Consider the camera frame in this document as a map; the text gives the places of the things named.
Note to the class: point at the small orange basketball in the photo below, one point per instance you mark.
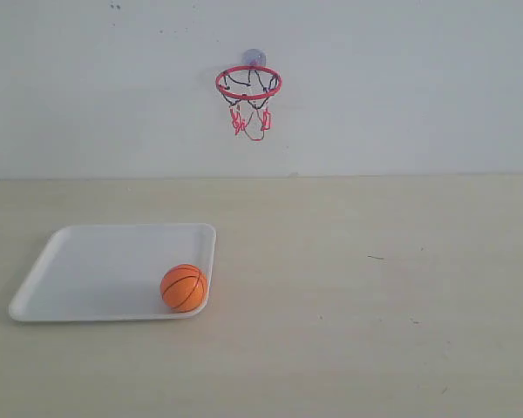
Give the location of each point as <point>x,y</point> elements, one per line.
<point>183,288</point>

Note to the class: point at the red mini basketball hoop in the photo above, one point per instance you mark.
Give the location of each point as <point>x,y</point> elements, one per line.
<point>247,91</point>

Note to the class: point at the clear suction cup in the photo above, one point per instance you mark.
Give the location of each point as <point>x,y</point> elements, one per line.
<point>253,57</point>

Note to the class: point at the white plastic tray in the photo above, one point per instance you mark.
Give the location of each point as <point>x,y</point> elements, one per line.
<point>110,272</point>

